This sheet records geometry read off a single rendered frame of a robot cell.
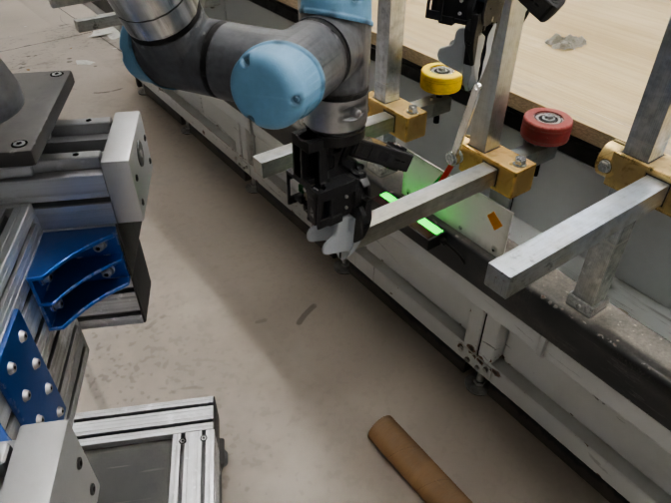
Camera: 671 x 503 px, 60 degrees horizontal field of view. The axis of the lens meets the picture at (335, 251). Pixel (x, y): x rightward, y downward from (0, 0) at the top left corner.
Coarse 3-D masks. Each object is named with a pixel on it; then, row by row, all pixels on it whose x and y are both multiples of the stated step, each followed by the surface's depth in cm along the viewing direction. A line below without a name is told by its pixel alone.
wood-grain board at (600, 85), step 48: (288, 0) 154; (576, 0) 149; (624, 0) 149; (432, 48) 123; (528, 48) 123; (576, 48) 123; (624, 48) 123; (528, 96) 105; (576, 96) 105; (624, 96) 105
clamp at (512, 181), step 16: (464, 144) 97; (464, 160) 98; (480, 160) 95; (496, 160) 93; (512, 160) 93; (528, 160) 93; (496, 176) 94; (512, 176) 91; (528, 176) 93; (512, 192) 92
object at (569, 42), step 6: (552, 36) 124; (558, 36) 124; (570, 36) 123; (576, 36) 123; (582, 36) 124; (546, 42) 125; (552, 42) 124; (558, 42) 124; (564, 42) 122; (570, 42) 122; (576, 42) 123; (582, 42) 124; (552, 48) 122; (558, 48) 122; (564, 48) 121; (570, 48) 122
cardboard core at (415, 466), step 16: (384, 416) 149; (368, 432) 148; (384, 432) 146; (400, 432) 145; (384, 448) 144; (400, 448) 142; (416, 448) 142; (400, 464) 141; (416, 464) 139; (432, 464) 139; (416, 480) 137; (432, 480) 135; (448, 480) 136; (432, 496) 134; (448, 496) 132; (464, 496) 133
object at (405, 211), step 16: (528, 144) 99; (544, 160) 100; (464, 176) 91; (480, 176) 91; (416, 192) 88; (432, 192) 88; (448, 192) 88; (464, 192) 90; (384, 208) 84; (400, 208) 84; (416, 208) 85; (432, 208) 88; (384, 224) 83; (400, 224) 85; (368, 240) 82
